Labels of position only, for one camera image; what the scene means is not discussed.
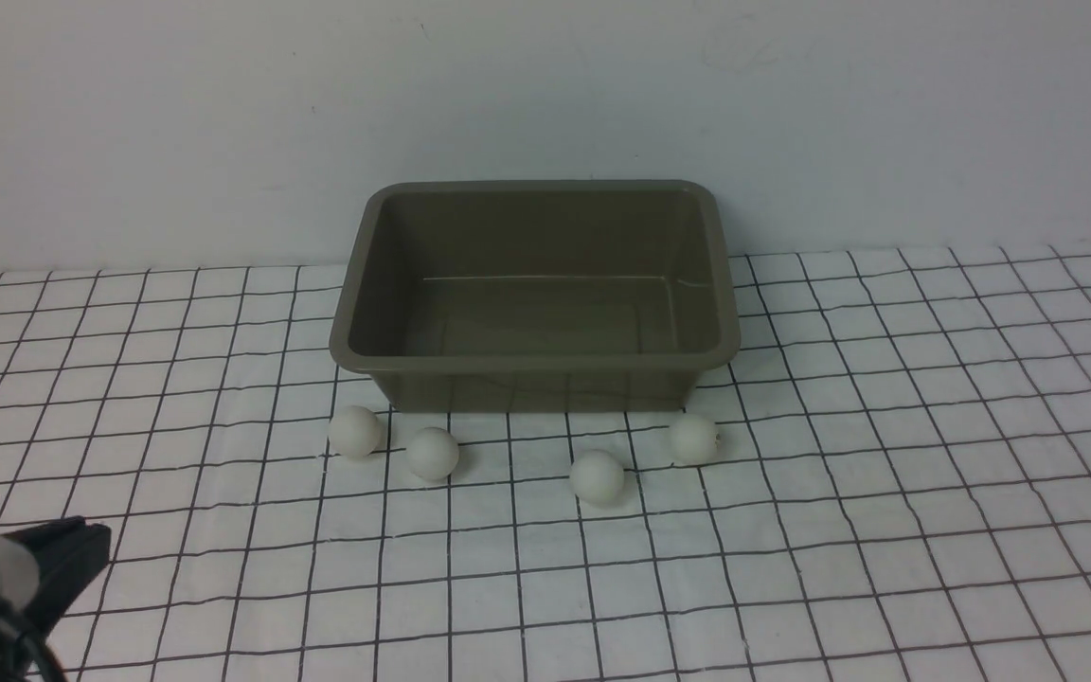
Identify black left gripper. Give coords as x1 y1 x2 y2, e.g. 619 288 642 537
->
0 517 113 637

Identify white ball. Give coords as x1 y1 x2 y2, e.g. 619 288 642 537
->
670 412 722 466
328 405 385 460
405 427 460 482
570 450 625 506

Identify olive green plastic bin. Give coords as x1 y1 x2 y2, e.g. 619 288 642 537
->
329 180 741 412

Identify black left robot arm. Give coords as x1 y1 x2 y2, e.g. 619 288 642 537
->
0 515 112 681

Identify white black grid tablecloth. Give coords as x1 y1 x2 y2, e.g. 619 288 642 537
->
0 242 1091 681

